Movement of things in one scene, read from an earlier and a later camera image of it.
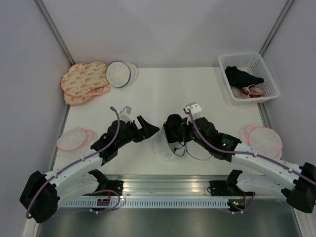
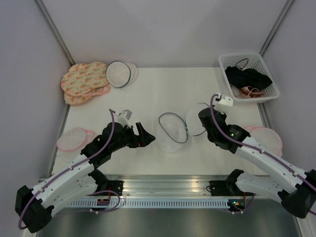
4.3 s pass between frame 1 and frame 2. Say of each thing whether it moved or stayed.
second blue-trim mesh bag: stayed
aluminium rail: stayed
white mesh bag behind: stayed
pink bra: stayed
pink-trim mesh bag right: stayed
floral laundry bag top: stayed
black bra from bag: moved
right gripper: moved
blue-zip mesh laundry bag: moved
